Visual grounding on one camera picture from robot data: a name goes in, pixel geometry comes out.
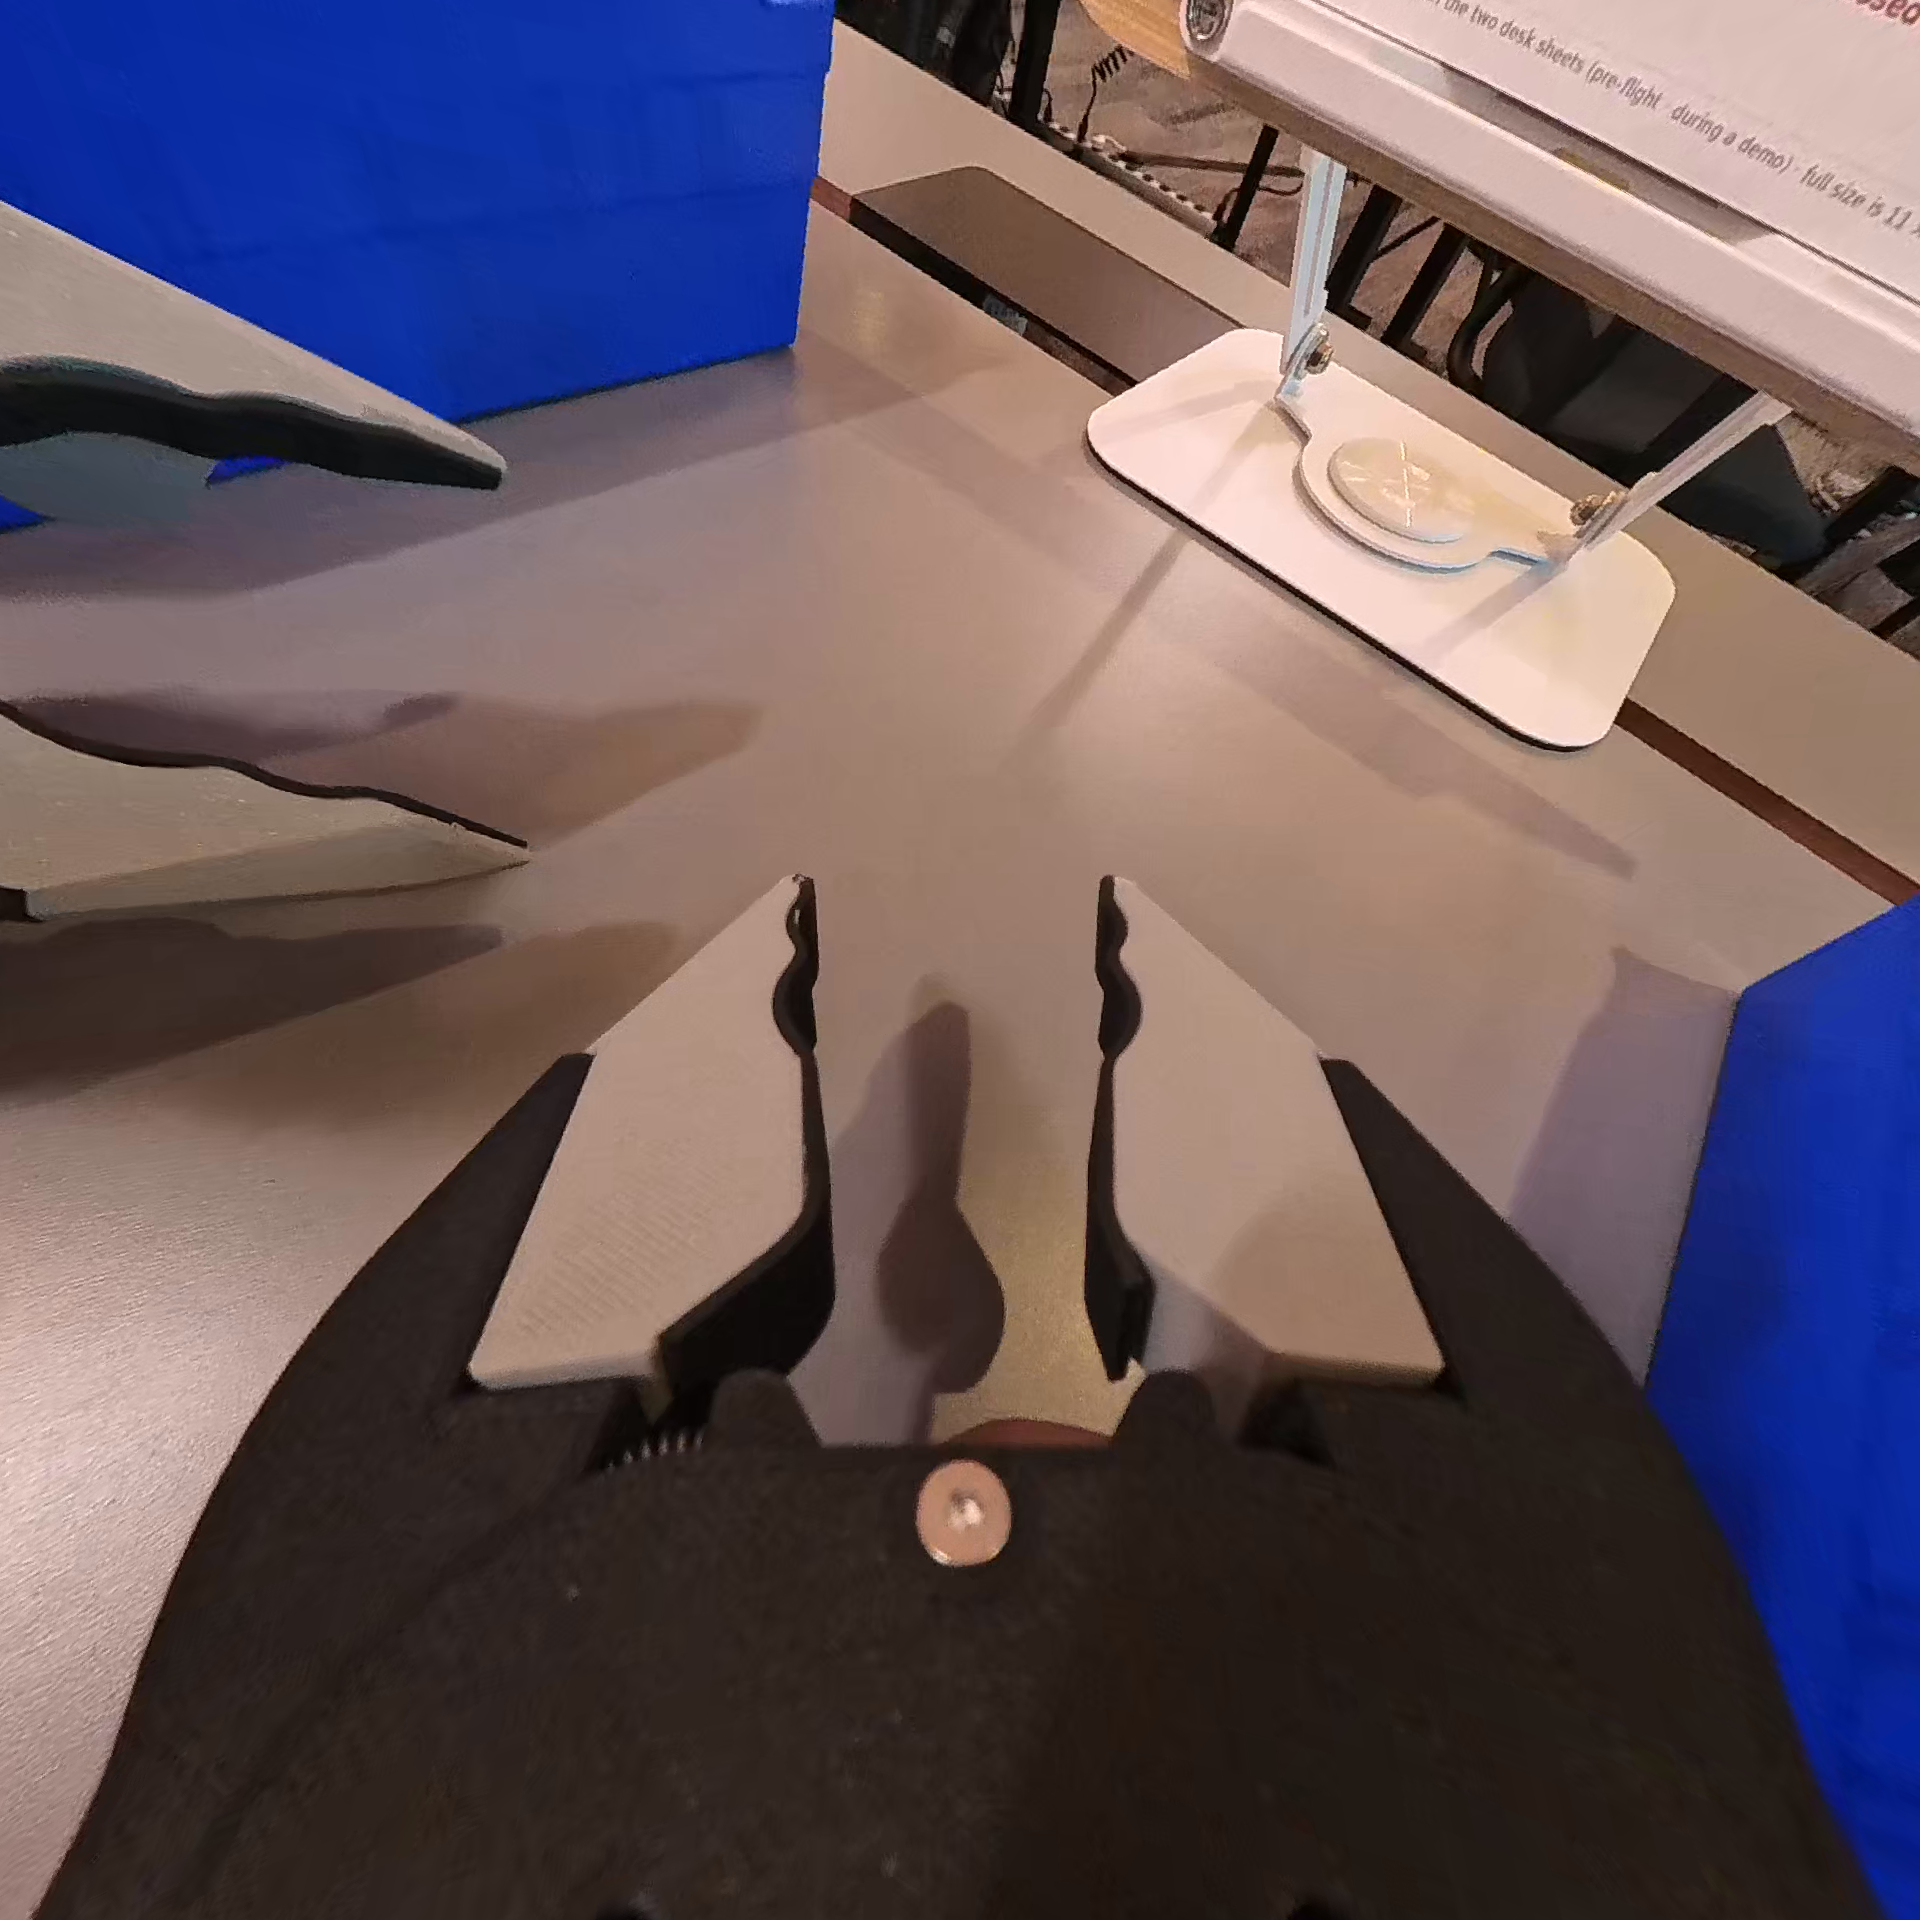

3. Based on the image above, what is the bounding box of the white document stand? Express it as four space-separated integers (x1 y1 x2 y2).
1079 0 1920 751

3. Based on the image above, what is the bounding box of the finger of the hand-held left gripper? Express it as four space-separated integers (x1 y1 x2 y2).
0 201 508 531
0 698 531 923

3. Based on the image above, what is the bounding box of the blue plastic bin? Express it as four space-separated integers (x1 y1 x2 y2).
1649 897 1920 1920
0 0 837 536

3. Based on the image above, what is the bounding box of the printed instruction sheet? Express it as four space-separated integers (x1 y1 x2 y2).
1318 0 1920 302

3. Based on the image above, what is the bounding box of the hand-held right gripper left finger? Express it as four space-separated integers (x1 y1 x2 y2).
468 874 837 1390

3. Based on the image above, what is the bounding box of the black desk plate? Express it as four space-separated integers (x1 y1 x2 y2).
847 166 1291 394

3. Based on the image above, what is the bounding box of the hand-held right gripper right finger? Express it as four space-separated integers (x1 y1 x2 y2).
1084 878 1446 1398

